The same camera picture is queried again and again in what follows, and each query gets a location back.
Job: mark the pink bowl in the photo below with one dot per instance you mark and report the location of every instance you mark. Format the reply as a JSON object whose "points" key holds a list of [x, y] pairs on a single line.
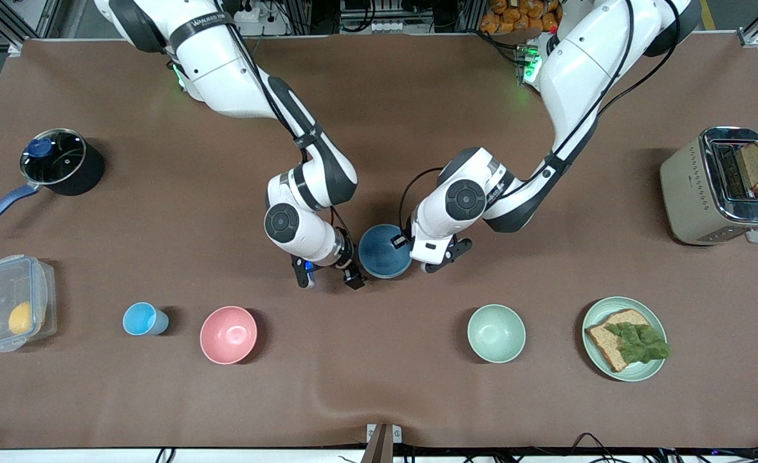
{"points": [[228, 335]]}

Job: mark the yellow lemon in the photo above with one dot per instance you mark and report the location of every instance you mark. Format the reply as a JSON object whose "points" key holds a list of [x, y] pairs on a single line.
{"points": [[21, 317]]}

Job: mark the pale green bowl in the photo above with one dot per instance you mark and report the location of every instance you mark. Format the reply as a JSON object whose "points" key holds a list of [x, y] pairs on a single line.
{"points": [[496, 333]]}

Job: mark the brown bread slice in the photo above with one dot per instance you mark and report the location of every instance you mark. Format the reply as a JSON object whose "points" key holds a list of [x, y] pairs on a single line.
{"points": [[607, 347]]}

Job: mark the pale green plate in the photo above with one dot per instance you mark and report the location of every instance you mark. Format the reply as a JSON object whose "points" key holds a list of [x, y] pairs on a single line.
{"points": [[636, 372]]}

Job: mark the glass lid with blue knob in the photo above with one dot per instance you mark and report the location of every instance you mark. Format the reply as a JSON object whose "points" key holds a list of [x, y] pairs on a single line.
{"points": [[57, 164]]}

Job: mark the blue plastic cup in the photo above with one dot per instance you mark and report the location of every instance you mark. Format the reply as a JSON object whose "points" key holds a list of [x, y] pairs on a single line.
{"points": [[141, 319]]}

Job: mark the white socket strip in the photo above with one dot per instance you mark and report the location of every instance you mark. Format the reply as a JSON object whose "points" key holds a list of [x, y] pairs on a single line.
{"points": [[388, 27]]}

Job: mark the brown toast slice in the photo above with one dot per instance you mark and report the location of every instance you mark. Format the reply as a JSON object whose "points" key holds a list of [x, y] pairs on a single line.
{"points": [[755, 166]]}

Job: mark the grey metal table bracket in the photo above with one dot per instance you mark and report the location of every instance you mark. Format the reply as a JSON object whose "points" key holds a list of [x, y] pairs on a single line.
{"points": [[383, 444]]}

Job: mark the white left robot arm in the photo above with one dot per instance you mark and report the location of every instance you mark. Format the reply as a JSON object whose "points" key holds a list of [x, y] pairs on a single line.
{"points": [[585, 64]]}

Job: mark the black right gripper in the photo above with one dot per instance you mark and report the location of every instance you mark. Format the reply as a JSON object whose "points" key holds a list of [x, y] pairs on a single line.
{"points": [[348, 254]]}

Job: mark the white power strip with plugs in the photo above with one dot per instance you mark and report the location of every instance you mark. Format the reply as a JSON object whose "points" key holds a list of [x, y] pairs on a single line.
{"points": [[257, 13]]}

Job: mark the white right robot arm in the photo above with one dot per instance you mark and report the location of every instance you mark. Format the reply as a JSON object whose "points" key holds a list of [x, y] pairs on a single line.
{"points": [[224, 71]]}

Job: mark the blue bowl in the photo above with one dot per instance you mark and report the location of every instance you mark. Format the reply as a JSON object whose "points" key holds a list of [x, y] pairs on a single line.
{"points": [[382, 254]]}

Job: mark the brown table cover cloth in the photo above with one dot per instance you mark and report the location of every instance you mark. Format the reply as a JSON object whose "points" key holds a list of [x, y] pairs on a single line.
{"points": [[160, 399]]}

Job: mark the green lettuce leaf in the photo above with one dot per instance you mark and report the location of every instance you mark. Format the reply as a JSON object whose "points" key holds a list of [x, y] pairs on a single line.
{"points": [[639, 342]]}

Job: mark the beige and chrome toaster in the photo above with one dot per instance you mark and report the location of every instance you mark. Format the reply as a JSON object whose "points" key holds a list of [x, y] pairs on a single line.
{"points": [[688, 193]]}

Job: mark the orange snack bag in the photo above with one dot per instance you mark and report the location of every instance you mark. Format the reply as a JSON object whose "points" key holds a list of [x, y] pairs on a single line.
{"points": [[520, 16]]}

